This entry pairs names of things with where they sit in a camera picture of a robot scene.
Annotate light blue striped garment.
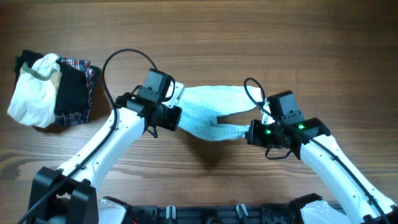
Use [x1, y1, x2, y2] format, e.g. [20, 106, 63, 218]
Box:
[177, 86, 265, 141]

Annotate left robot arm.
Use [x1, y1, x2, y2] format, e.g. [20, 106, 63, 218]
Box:
[21, 69, 185, 223]

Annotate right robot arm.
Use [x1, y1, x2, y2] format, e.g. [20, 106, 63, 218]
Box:
[246, 90, 397, 223]

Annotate black folded garment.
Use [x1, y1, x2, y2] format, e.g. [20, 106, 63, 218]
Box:
[55, 61, 89, 113]

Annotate red plaid folded garment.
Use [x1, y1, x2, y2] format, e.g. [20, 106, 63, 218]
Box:
[54, 57, 96, 126]

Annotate white folded garment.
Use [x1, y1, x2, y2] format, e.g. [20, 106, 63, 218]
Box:
[7, 54, 63, 128]

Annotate dark green folded garment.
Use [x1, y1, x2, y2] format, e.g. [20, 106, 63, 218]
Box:
[14, 50, 100, 98]

